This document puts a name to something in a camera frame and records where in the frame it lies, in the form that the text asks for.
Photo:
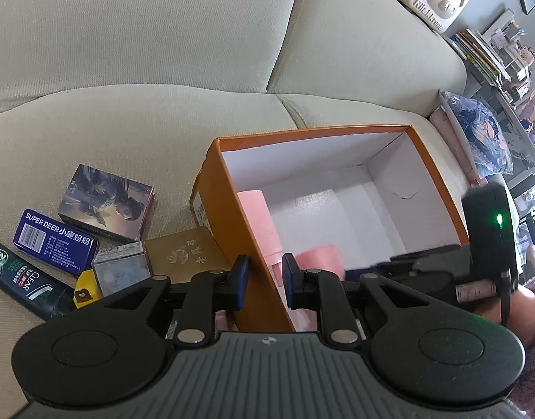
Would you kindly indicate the illustrated card box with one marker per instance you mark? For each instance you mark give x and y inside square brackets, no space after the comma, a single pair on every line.
[106,200]

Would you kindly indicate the yellow tape measure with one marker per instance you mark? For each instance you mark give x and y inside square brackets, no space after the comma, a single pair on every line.
[85,289]

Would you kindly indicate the orange cardboard box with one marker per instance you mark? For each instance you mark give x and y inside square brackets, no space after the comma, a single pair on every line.
[213,174]

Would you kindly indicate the dark green shampoo bottle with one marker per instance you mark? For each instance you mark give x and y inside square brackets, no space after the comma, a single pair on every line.
[23,279]

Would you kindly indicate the white desk organiser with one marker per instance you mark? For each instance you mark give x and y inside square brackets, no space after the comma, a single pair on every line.
[509,30]

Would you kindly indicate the dark blue tin box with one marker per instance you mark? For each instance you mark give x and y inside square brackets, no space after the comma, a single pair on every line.
[53,244]

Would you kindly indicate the pink cushion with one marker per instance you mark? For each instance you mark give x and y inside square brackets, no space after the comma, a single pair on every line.
[450,139]

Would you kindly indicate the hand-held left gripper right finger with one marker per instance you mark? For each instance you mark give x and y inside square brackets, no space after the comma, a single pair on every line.
[290,286]

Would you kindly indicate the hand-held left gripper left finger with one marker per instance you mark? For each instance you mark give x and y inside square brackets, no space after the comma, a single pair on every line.
[241,286]

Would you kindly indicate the pink sticky note pad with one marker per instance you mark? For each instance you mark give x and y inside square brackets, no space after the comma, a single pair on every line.
[256,222]

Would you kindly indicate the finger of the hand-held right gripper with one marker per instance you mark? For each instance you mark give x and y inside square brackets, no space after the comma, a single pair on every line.
[418,273]

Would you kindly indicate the pink cylinder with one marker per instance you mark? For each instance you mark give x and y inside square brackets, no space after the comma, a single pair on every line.
[322,262]

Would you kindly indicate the person's right hand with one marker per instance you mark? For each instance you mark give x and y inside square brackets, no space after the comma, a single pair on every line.
[514,318]

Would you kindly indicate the gold box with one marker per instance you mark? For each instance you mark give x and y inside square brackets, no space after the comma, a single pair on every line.
[184,253]

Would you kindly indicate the stack of books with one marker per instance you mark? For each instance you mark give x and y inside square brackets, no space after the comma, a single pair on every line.
[476,52]

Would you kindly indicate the printed pillow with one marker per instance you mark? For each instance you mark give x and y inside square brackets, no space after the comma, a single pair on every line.
[481,131]

